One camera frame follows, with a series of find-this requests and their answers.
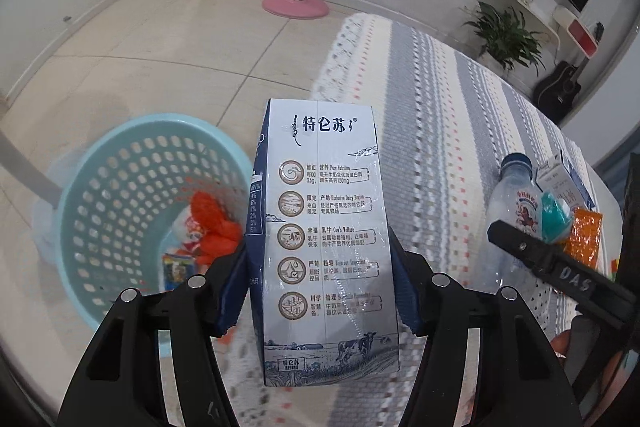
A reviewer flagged red white wall box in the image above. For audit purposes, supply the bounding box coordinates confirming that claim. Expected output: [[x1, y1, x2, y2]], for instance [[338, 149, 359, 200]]
[[552, 4, 603, 59]]

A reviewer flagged white blue milk carton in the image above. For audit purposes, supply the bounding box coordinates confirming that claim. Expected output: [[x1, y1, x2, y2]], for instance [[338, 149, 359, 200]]
[[243, 98, 402, 389]]

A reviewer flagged white red crumpled wrapper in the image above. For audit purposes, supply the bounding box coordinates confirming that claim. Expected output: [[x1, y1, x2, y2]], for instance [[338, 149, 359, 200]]
[[172, 212, 206, 258]]

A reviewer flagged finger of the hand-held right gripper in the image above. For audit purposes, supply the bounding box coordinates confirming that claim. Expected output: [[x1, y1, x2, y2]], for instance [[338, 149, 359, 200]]
[[487, 219, 632, 329]]

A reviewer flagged striped woven tablecloth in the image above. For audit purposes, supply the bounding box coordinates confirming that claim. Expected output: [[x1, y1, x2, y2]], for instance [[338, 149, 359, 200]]
[[215, 12, 621, 427]]

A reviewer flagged orange crumpled wrapper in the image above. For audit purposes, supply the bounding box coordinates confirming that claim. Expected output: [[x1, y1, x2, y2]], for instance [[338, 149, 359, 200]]
[[192, 191, 244, 265]]

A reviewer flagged teal wrapper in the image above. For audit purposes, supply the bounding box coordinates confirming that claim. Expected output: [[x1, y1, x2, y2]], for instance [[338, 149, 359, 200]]
[[539, 191, 576, 244]]

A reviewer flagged black acoustic guitar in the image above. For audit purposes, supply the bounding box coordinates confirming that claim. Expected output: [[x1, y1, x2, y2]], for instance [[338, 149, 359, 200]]
[[531, 59, 583, 124]]

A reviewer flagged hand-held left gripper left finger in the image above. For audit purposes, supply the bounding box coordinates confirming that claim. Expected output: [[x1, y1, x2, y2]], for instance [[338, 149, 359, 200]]
[[59, 234, 251, 427]]

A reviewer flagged clear plastic water bottle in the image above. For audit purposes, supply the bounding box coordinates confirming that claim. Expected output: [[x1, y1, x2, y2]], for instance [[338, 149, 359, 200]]
[[487, 153, 544, 295]]

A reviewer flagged orange snack packet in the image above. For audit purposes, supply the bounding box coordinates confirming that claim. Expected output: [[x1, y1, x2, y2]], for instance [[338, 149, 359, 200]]
[[564, 207, 603, 269]]

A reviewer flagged small white blue carton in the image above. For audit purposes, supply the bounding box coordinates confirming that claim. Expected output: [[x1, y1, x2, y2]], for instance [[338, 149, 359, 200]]
[[536, 150, 598, 212]]

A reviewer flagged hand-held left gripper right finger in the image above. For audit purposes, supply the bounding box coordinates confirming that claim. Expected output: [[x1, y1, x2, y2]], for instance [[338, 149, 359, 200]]
[[387, 227, 583, 427]]

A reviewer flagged small colourful snack packet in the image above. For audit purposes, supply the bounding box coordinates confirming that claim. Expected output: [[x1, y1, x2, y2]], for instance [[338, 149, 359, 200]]
[[162, 252, 196, 293]]

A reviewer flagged person's right hand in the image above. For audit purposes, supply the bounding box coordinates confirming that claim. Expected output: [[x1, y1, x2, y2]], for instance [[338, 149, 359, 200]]
[[551, 329, 572, 360]]

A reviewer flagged light blue plastic basket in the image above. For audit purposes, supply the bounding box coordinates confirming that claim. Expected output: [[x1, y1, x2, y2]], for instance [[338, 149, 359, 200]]
[[56, 113, 256, 330]]

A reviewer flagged green leafy plant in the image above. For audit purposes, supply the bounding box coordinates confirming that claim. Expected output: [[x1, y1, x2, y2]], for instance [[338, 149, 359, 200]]
[[462, 1, 546, 72]]

